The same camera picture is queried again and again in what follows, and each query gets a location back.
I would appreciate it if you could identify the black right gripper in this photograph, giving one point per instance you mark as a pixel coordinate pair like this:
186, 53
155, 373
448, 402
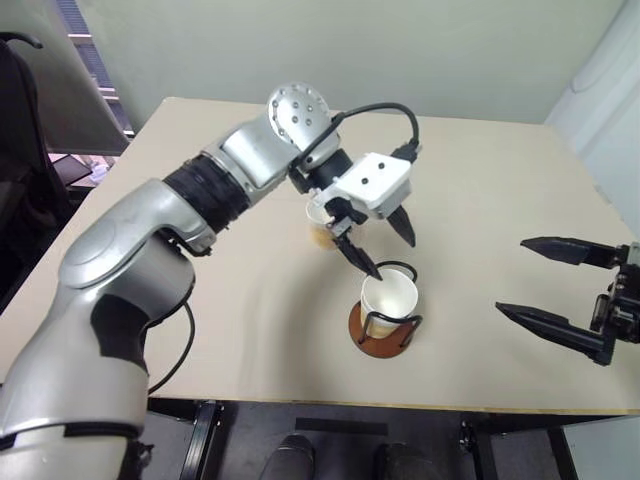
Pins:
627, 305

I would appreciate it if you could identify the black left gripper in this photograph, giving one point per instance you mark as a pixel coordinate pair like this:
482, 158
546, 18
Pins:
345, 211

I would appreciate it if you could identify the white paper cup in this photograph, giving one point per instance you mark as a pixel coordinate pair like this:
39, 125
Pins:
367, 309
392, 297
320, 225

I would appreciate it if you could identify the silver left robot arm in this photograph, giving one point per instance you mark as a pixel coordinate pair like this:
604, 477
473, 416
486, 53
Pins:
150, 240

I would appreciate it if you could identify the white cabinet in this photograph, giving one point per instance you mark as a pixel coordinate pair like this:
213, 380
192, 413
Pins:
602, 450

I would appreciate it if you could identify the black floor tape strip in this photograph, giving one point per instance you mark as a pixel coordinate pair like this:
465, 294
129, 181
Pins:
341, 428

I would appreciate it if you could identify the white curtain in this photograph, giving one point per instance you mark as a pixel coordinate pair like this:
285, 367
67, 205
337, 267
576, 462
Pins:
602, 100

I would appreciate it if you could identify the dark rounded shape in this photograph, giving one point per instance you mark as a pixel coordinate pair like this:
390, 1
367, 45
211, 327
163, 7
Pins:
295, 456

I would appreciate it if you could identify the grey leaning panel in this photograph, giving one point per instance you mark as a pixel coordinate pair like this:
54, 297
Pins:
87, 95

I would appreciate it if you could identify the black office chair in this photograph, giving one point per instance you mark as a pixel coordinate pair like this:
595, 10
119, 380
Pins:
22, 160

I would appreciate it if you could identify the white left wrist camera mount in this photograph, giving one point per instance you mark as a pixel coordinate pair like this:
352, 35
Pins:
374, 179

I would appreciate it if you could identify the black table frame leg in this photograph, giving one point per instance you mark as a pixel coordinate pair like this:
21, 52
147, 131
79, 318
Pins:
470, 442
202, 435

